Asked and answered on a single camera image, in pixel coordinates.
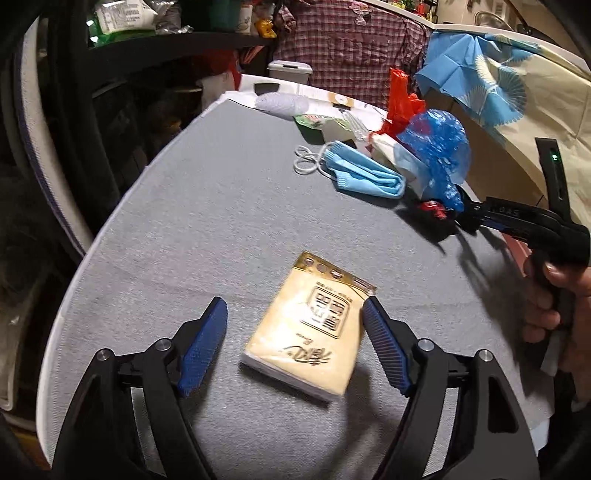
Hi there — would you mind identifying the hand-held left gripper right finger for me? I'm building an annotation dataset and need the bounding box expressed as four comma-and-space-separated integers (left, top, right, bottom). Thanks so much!
361, 295, 541, 480

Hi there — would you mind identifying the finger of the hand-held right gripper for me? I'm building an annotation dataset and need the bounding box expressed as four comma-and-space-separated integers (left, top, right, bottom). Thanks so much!
455, 184, 490, 234

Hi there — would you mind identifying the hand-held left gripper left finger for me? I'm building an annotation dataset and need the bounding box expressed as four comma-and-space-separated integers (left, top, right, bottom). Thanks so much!
51, 296, 228, 480

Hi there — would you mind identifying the red snack wrapper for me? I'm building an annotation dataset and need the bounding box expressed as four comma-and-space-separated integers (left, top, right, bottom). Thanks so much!
416, 198, 451, 222

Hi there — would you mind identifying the blue plastic bag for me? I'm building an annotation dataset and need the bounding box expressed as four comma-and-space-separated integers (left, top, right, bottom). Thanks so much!
397, 109, 472, 213

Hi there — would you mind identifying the yellow tissue packet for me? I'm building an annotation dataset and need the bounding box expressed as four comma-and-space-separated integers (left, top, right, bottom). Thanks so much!
239, 250, 378, 403

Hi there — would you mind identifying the white tissue paper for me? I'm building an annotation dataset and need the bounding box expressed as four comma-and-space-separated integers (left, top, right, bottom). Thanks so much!
368, 131, 432, 197

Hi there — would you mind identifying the blue face mask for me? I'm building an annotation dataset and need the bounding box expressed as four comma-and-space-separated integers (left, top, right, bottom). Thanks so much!
294, 141, 407, 200

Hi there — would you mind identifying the red plastic bag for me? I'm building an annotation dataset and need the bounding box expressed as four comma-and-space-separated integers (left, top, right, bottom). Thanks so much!
381, 68, 426, 139

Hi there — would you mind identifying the green snack pouch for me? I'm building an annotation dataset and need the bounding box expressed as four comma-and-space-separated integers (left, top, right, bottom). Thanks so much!
294, 113, 352, 141

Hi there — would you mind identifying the white lidded trash bin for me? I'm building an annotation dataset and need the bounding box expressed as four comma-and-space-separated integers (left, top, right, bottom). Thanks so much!
267, 60, 314, 86

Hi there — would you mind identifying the person's right hand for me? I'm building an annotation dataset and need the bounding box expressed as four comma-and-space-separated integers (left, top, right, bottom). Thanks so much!
523, 263, 591, 370

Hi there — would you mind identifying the brown wooden counter cabinet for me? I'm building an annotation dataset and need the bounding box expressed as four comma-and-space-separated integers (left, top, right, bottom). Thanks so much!
425, 88, 546, 208

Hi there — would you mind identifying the cream blue patterned cloth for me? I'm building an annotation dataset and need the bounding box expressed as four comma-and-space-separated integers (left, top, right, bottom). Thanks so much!
416, 28, 591, 217

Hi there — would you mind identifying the clear plastic packaging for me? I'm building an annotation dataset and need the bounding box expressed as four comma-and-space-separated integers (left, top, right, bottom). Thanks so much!
339, 111, 371, 141

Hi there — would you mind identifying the metal bowl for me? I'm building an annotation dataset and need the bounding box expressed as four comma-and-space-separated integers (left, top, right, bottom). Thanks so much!
475, 10, 513, 31

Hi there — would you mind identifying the red plaid shirt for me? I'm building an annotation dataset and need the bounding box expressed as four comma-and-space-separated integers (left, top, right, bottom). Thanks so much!
274, 0, 430, 112

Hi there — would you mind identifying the row of colourful bottles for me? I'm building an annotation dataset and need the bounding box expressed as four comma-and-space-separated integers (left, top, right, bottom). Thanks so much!
388, 0, 439, 19

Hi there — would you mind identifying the red white bag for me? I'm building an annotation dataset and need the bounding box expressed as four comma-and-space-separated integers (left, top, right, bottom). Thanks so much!
198, 48, 243, 107

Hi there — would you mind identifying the black shelf unit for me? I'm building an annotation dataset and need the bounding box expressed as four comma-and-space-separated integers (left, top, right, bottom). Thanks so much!
0, 0, 278, 259

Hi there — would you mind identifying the white green printed package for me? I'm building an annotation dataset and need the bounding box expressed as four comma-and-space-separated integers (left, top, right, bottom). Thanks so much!
95, 0, 158, 38

